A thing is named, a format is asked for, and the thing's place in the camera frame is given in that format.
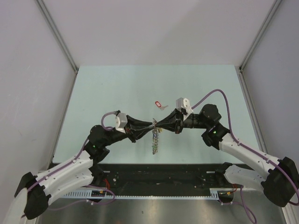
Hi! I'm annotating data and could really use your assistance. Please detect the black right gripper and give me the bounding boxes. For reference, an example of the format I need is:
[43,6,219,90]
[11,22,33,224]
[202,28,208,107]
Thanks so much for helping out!
[155,108,209,134]

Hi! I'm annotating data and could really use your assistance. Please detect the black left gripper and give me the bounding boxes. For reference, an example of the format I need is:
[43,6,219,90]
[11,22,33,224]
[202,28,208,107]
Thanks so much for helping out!
[102,115,154,147]

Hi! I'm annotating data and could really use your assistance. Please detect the large keyring with many rings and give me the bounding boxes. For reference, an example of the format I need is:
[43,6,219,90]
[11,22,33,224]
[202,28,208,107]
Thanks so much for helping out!
[152,119,162,155]

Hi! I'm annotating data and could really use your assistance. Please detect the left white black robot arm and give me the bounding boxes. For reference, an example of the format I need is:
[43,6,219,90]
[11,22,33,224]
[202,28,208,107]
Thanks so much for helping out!
[15,111,156,220]

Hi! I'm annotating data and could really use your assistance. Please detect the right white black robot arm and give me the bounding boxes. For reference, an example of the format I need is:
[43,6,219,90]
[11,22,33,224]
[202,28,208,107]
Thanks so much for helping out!
[155,104,299,207]

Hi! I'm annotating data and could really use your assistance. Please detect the key with red tag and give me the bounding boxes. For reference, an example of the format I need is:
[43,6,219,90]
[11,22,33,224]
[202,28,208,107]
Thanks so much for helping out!
[155,101,168,111]

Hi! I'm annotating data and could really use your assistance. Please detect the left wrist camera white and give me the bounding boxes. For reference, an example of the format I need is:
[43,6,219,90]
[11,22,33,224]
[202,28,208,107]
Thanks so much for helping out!
[115,112,128,133]

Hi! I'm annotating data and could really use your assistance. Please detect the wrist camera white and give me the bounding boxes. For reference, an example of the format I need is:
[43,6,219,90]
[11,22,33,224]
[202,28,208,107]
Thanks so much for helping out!
[115,112,128,133]
[176,98,193,115]

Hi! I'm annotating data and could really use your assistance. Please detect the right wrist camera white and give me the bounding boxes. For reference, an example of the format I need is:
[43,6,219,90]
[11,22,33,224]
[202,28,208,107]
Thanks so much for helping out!
[176,98,193,115]

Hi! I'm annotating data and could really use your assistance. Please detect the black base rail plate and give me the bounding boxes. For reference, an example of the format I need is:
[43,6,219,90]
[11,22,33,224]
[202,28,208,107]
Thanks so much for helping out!
[88,162,243,190]

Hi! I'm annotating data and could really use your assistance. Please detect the slotted cable duct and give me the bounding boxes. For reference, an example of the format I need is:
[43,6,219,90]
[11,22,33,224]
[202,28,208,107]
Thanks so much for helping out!
[62,185,228,200]

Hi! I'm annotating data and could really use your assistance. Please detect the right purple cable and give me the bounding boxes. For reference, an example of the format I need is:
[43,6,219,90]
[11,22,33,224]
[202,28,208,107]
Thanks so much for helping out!
[191,89,299,222]

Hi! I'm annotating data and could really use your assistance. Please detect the aluminium frame post right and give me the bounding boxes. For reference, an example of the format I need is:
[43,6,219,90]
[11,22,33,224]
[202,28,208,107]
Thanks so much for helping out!
[238,0,284,72]

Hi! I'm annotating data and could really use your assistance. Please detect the aluminium frame post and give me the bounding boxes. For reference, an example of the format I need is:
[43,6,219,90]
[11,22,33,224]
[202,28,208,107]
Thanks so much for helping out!
[238,0,284,72]
[35,0,78,74]

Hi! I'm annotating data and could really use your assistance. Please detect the aluminium frame post left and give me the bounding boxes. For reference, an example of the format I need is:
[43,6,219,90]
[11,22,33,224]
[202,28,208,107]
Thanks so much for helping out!
[35,0,78,74]

